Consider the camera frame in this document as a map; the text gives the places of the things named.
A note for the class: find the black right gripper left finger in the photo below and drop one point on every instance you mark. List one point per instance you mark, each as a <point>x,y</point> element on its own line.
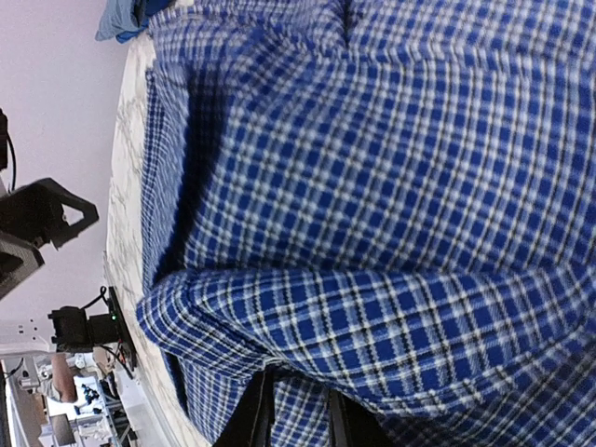
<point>251,422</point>

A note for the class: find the folded bright blue garment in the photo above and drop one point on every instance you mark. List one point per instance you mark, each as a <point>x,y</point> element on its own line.
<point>144,11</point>

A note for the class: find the aluminium front rail frame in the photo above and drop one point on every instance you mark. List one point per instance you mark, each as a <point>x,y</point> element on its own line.
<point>158,417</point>

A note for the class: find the blue plaid button shirt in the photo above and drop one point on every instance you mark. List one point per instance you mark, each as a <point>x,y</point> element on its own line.
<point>393,199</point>

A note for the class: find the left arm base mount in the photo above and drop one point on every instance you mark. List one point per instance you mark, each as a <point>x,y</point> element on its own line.
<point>100,323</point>

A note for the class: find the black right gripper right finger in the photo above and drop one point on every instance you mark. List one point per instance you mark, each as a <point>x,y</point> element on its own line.
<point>353,426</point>

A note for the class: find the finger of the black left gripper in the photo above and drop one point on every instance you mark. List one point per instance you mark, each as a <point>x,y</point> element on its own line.
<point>45,212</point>
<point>19,260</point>

